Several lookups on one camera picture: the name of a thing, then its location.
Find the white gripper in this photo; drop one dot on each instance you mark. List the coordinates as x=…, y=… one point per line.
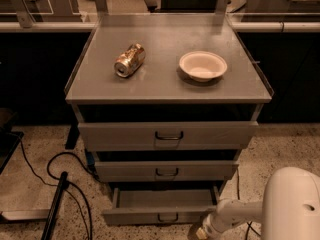
x=210, y=224

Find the grey bottom drawer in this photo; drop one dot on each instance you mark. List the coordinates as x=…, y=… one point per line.
x=131, y=207

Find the grey drawer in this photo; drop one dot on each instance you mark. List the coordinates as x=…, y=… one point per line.
x=131, y=207
x=145, y=171
x=149, y=136

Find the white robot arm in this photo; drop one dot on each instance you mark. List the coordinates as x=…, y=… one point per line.
x=290, y=209

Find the grey top drawer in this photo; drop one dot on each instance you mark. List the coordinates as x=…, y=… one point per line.
x=149, y=136

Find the grey middle drawer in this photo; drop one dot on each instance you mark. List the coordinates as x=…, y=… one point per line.
x=145, y=171

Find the grey drawer cabinet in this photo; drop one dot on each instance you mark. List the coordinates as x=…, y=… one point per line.
x=159, y=91

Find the black bar stand leg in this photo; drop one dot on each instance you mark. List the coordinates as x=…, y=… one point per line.
x=50, y=222

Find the white paper bowl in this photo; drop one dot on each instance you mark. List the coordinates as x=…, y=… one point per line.
x=203, y=66

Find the crushed gold soda can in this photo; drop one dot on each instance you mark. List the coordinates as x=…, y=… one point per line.
x=130, y=60

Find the grey metal floor plate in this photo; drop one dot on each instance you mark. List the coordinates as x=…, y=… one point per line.
x=21, y=216

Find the black tray at left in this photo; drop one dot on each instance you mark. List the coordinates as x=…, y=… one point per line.
x=8, y=144

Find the white horizontal rail pipe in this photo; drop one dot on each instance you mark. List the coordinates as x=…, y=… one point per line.
x=251, y=27

